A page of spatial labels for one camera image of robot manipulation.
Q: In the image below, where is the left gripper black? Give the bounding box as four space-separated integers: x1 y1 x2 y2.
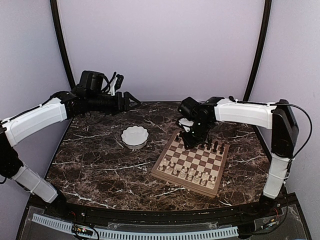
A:
86 91 141 115

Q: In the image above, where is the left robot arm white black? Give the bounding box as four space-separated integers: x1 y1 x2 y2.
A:
0 70 141 218

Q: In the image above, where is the black frame post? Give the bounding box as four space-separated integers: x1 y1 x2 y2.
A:
243 0 272 101
49 0 78 87

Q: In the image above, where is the white bishop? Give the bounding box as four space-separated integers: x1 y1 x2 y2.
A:
193 175 200 184

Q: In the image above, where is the black front rail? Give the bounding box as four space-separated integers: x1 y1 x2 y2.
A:
29 194 296 228

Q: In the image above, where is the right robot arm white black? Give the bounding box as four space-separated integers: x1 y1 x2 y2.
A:
177 96 299 217

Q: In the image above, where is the wooden chessboard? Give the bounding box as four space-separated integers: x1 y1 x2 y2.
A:
151 130 229 198

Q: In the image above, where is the white knight chess piece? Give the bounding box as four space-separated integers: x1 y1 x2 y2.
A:
200 179 208 187

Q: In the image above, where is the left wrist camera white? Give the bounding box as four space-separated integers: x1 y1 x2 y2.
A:
109 72 124 96

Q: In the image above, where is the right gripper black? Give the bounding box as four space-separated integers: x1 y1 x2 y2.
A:
181 119 212 149

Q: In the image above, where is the black right frame post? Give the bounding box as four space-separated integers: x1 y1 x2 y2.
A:
243 0 272 101

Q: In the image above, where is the black left frame post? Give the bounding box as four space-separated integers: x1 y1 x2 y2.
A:
49 0 78 87

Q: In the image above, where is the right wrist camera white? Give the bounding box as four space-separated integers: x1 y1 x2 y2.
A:
178 117 194 132

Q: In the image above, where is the white slotted cable duct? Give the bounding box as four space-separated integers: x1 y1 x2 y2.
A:
31 213 239 240

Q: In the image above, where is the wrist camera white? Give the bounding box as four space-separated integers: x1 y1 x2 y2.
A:
178 117 194 132
109 72 124 96

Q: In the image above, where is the white scalloped bowl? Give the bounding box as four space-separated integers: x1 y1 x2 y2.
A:
121 125 149 150

